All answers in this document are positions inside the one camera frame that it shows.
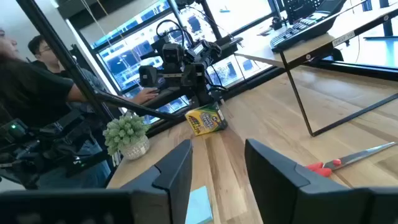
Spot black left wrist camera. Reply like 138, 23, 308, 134
161, 42, 185, 65

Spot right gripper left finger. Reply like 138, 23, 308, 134
120, 139, 194, 224

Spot red handled scissors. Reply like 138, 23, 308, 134
305, 141, 398, 179

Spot green plant in white pot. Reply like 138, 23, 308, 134
102, 113, 152, 162

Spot person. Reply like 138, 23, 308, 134
27, 34, 108, 94
0, 27, 160, 189

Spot black desk calculator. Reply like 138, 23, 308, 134
269, 0, 348, 53

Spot blue sticky note pad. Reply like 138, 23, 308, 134
185, 185, 214, 224

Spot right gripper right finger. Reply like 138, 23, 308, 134
244, 138, 373, 224

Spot black equipment with green light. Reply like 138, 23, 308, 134
0, 108, 109, 190

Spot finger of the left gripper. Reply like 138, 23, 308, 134
138, 64, 159, 88
182, 63, 206, 88

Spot yellow green crayon box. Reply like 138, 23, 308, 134
185, 103, 229, 137

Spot black perforated panel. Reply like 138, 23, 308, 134
281, 0, 326, 25

